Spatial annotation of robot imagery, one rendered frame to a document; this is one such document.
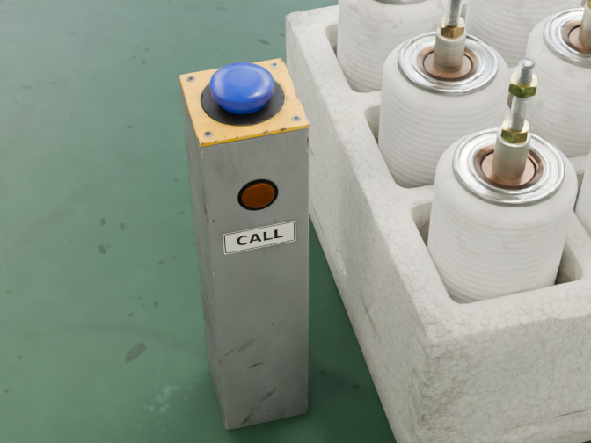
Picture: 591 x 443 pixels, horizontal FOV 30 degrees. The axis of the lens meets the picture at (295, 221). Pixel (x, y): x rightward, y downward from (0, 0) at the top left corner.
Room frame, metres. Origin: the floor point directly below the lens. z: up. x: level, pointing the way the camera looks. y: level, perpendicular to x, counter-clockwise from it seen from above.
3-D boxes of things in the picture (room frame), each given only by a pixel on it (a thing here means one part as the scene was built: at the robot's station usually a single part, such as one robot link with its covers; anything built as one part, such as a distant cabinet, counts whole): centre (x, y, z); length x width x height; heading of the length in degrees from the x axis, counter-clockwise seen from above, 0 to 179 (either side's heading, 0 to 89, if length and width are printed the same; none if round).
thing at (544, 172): (0.55, -0.14, 0.25); 0.08 x 0.08 x 0.01
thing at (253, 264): (0.54, 0.03, 0.16); 0.07 x 0.07 x 0.31; 14
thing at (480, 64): (0.66, -0.11, 0.25); 0.08 x 0.08 x 0.01
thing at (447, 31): (0.66, -0.11, 0.29); 0.02 x 0.02 x 0.01; 1
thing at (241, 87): (0.54, 0.03, 0.32); 0.04 x 0.04 x 0.02
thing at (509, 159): (0.55, -0.14, 0.26); 0.02 x 0.02 x 0.03
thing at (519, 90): (0.55, -0.14, 0.32); 0.02 x 0.02 x 0.01; 45
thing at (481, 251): (0.55, -0.14, 0.16); 0.10 x 0.10 x 0.18
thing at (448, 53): (0.66, -0.11, 0.26); 0.02 x 0.02 x 0.03
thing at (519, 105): (0.55, -0.14, 0.30); 0.01 x 0.01 x 0.08
